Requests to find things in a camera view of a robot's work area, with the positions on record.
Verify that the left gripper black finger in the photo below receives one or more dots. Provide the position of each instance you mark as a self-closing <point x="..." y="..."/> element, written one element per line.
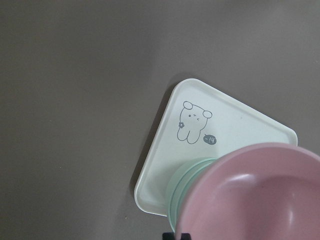
<point x="173" y="236"/>

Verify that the small pink bowl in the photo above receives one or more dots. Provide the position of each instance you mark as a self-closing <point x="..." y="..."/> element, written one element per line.
<point x="268" y="191"/>

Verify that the stacked green bowls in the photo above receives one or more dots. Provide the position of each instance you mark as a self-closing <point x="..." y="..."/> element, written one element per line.
<point x="179" y="184"/>

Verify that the cream rabbit tray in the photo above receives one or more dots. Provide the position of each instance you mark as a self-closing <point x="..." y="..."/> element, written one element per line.
<point x="200" y="122"/>

